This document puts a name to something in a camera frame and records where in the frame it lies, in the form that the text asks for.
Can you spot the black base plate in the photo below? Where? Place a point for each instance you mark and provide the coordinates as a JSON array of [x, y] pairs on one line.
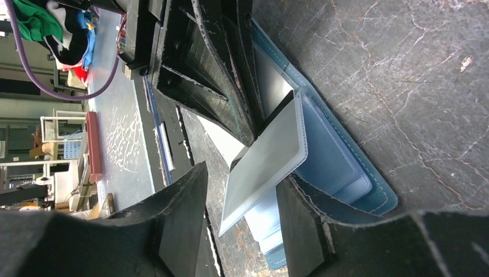
[[172, 139]]

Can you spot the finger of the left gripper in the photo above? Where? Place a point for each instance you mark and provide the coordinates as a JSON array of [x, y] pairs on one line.
[[237, 23]]

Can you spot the red box on table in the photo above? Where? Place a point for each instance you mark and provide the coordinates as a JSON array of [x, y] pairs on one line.
[[94, 148]]

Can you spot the colourful clothes pile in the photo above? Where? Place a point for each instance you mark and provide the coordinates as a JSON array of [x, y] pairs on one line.
[[68, 33]]

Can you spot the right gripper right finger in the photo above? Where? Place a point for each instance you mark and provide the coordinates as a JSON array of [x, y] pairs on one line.
[[325, 237]]

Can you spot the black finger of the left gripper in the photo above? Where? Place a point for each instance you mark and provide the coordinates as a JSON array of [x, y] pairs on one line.
[[197, 70]]

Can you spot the black credit card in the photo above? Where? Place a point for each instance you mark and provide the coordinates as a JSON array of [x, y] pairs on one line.
[[288, 97]]

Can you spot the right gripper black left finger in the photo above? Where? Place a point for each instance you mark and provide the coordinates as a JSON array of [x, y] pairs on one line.
[[159, 236]]

